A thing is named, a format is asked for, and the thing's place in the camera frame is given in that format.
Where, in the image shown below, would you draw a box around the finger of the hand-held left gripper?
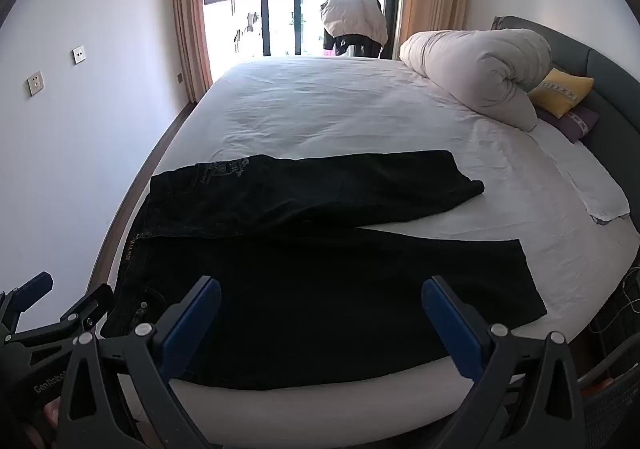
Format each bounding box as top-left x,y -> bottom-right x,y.
0,283 -> 115,365
0,271 -> 54,330

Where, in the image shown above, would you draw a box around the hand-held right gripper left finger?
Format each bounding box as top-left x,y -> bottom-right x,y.
57,275 -> 222,449

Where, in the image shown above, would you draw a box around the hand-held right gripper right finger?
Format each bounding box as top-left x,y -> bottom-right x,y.
421,275 -> 586,449

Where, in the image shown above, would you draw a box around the black pants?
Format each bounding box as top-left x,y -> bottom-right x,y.
100,150 -> 549,392

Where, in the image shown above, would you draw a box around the dark mesh basket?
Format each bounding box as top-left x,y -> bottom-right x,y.
577,344 -> 640,449

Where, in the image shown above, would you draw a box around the white folded sheet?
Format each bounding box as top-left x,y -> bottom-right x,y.
529,122 -> 631,226

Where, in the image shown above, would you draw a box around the purple pillow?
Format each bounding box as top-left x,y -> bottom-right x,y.
537,106 -> 601,145

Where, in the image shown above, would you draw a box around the bed with white sheet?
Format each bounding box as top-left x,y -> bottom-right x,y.
82,54 -> 640,449

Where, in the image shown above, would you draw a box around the yellow pillow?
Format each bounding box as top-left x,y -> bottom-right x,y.
527,68 -> 596,119

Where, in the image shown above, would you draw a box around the rolled white duvet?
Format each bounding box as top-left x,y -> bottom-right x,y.
398,28 -> 553,132

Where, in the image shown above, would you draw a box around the grey upholstered headboard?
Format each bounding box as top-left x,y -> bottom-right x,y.
491,15 -> 640,235

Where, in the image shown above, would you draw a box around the dark clothing under jacket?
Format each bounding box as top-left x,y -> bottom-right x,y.
322,32 -> 385,60

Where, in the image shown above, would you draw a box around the white padded jacket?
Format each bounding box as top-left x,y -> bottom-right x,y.
320,0 -> 390,47

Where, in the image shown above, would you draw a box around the white cable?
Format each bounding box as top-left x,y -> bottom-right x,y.
619,266 -> 640,312

